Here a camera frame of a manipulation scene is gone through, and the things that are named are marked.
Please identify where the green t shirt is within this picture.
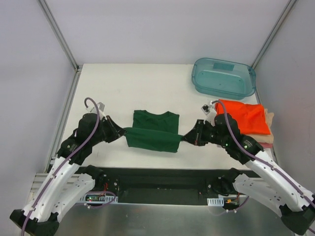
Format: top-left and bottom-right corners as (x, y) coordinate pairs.
(125, 110), (183, 153)

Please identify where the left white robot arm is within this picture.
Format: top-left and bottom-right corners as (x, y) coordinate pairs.
(9, 113), (126, 236)

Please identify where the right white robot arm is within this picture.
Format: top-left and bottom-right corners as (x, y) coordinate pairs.
(182, 114), (315, 236)

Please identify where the orange folded t shirt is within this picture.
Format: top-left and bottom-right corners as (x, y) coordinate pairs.
(220, 99), (271, 135)

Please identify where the beige folded t shirt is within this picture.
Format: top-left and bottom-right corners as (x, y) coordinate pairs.
(249, 109), (274, 145)

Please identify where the pink folded t shirt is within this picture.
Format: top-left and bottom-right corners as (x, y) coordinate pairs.
(260, 143), (273, 148)

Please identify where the teal plastic bin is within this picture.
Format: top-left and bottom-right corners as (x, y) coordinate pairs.
(191, 58), (256, 100)

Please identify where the left aluminium side rail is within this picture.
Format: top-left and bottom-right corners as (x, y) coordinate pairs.
(16, 70), (83, 236)

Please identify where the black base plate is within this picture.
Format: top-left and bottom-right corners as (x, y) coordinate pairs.
(100, 168), (257, 206)

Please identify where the right white cable duct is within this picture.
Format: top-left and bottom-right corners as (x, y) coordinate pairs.
(207, 197), (224, 207)

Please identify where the white cable duct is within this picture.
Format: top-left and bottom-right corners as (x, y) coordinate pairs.
(77, 194), (118, 205)
(207, 197), (224, 207)

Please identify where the left white cable duct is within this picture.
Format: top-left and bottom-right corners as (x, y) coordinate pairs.
(77, 194), (118, 205)

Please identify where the front aluminium rail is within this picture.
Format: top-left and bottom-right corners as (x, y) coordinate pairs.
(31, 173), (298, 199)

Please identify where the left aluminium frame post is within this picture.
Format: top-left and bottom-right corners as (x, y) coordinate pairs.
(36, 0), (81, 72)

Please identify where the aluminium frame post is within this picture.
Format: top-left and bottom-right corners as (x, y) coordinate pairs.
(36, 0), (81, 72)
(252, 0), (299, 69)

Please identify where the right aluminium frame post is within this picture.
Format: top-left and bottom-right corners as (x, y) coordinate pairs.
(252, 0), (299, 69)

